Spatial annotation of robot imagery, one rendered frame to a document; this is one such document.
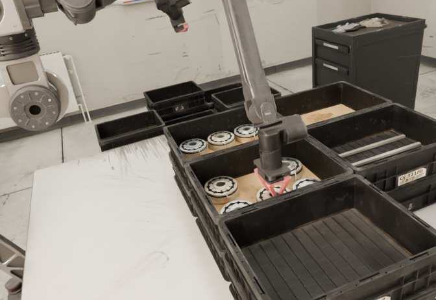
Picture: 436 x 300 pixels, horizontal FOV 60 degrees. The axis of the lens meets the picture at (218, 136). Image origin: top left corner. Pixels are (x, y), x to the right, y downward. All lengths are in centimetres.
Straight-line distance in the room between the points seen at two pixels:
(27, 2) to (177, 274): 78
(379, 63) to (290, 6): 221
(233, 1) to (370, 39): 176
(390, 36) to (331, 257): 205
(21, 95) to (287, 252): 87
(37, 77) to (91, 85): 294
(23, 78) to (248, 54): 68
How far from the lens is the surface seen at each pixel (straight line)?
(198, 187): 103
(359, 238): 101
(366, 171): 108
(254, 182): 120
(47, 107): 125
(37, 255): 138
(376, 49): 275
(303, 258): 95
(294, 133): 99
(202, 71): 443
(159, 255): 120
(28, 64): 127
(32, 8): 97
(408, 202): 128
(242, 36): 99
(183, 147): 140
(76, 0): 94
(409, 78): 304
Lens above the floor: 150
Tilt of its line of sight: 27 degrees down
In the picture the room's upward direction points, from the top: 8 degrees counter-clockwise
